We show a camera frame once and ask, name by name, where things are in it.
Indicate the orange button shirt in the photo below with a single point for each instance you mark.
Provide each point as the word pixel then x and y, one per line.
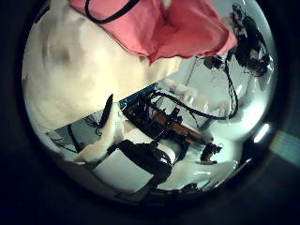
pixel 175 31

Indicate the black electronics unit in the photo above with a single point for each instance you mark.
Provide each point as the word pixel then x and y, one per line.
pixel 150 118

